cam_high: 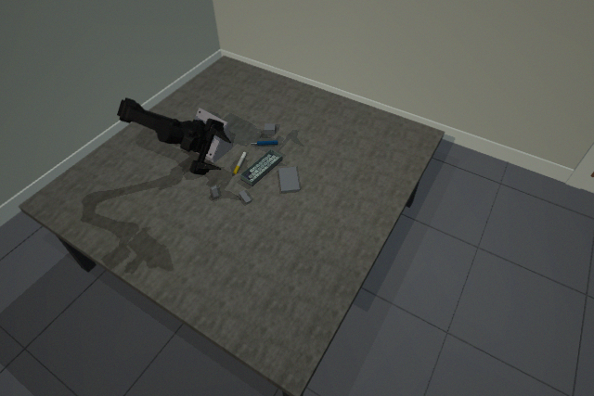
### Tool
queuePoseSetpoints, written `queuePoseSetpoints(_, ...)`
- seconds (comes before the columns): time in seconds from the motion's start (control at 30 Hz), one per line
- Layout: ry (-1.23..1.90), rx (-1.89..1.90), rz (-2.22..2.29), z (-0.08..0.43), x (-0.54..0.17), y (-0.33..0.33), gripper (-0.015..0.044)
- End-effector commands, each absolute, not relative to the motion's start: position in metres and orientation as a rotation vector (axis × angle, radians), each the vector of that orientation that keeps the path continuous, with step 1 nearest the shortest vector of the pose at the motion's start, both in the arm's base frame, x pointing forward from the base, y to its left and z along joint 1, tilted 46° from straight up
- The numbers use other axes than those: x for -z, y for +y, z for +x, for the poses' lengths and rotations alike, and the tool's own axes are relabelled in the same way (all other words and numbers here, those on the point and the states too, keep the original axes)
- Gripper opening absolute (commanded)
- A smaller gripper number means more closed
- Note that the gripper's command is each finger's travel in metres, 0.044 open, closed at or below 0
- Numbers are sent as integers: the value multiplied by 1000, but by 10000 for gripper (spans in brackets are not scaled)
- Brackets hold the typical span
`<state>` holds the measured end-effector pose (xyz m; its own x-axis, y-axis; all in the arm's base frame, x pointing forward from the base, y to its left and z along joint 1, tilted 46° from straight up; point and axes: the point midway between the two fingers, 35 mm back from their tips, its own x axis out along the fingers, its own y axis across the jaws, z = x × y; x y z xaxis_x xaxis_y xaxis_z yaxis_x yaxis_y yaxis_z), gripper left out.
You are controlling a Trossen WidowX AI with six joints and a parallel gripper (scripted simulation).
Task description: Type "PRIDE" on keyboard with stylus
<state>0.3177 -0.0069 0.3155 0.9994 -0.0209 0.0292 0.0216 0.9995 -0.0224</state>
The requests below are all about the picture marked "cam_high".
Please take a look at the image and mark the blue stylus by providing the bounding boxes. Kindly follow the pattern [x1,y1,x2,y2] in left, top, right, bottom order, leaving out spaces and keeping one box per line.
[251,140,278,146]

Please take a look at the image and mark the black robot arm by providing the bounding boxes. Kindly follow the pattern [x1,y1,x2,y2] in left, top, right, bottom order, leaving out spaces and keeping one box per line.
[117,97,208,152]

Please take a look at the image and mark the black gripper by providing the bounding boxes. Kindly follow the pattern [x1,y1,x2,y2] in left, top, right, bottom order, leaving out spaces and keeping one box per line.
[189,119,231,175]

